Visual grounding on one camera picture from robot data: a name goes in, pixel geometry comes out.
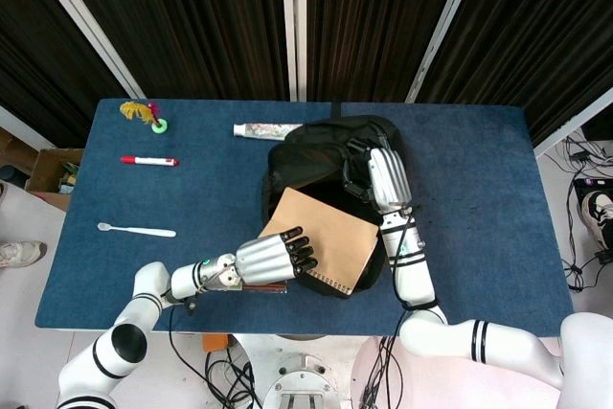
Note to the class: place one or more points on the black and white sneaker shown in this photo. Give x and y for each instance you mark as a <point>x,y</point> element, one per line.
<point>598,212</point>

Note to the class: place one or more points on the black backpack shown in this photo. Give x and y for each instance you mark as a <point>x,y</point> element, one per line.
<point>311,150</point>

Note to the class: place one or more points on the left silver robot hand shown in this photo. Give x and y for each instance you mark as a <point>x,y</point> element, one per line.
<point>263,260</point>

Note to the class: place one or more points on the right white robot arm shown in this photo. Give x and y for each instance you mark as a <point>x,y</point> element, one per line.
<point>412,279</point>

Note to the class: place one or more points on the cardboard box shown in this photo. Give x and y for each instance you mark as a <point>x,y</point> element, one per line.
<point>45,165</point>

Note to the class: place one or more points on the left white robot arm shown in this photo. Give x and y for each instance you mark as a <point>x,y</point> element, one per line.
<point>184,279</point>

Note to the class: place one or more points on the white frame post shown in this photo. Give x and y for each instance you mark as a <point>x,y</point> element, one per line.
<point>286,21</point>
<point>446,21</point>
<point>24,129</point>
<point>84,21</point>
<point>574,122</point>

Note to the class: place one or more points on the spiral-bound notebook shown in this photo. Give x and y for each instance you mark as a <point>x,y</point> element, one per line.
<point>335,236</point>

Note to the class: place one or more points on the white toothbrush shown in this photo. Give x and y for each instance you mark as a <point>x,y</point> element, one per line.
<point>139,231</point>

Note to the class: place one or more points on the blue table cloth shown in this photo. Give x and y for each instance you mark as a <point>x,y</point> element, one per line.
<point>191,198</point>

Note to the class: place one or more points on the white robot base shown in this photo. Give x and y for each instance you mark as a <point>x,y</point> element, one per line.
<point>301,380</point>

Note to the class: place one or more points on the orange block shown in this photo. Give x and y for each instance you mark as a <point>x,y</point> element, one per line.
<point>215,342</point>

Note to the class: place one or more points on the feather shuttlecock with green base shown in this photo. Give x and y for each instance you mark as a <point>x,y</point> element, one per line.
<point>160,127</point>

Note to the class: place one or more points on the dark brown curtain panel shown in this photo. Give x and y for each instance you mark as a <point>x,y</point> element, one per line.
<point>373,21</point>
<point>191,21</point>
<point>536,35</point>
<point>29,45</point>

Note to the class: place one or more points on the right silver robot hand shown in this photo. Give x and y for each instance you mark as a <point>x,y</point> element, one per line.
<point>390,179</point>

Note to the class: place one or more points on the red and white marker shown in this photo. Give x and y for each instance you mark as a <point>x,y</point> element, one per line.
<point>148,160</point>

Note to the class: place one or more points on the chopsticks in plastic package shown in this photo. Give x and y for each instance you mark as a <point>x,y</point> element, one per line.
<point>268,288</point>

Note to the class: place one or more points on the white toothpaste tube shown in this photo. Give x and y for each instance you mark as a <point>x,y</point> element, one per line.
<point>263,130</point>

